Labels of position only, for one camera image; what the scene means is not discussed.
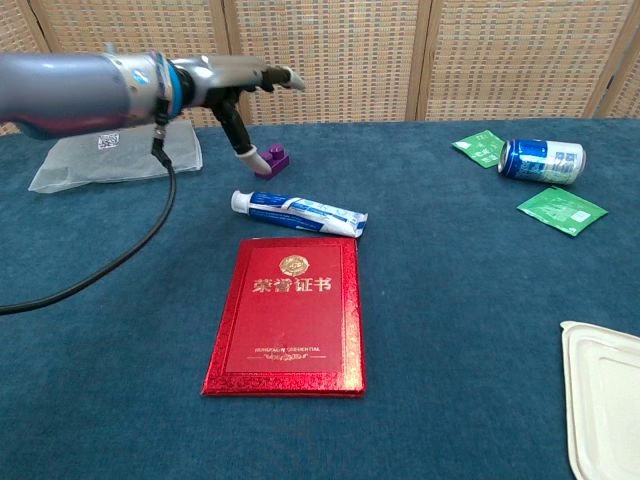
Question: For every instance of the purple toy building block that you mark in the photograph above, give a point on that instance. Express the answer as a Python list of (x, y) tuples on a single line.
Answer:
[(277, 157)]

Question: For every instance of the white plastic container lid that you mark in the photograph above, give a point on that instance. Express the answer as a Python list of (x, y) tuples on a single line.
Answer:
[(607, 400)]

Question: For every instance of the translucent white plastic pouch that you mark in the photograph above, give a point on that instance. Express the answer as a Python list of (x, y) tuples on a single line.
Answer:
[(120, 155)]

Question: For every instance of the white and blue toothpaste tube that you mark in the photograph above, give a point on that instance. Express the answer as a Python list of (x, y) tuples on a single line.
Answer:
[(300, 212)]

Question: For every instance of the red certificate book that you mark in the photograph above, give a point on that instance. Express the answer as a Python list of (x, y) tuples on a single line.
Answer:
[(290, 320)]

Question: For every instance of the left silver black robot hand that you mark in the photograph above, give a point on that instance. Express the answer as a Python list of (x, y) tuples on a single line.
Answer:
[(225, 75)]

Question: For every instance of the green sachet with white print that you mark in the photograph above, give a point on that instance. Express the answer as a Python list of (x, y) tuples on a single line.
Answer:
[(560, 210), (480, 149)]

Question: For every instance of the blue felt table cover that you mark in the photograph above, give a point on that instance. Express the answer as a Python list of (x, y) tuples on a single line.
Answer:
[(450, 300)]

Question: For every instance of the woven bamboo folding screen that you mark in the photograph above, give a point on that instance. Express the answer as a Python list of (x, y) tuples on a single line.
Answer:
[(350, 50)]

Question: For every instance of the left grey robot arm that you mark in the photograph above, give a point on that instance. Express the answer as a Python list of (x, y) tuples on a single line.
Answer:
[(65, 92)]

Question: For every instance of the blue and white drink can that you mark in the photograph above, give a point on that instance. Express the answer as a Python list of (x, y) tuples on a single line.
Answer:
[(545, 161)]

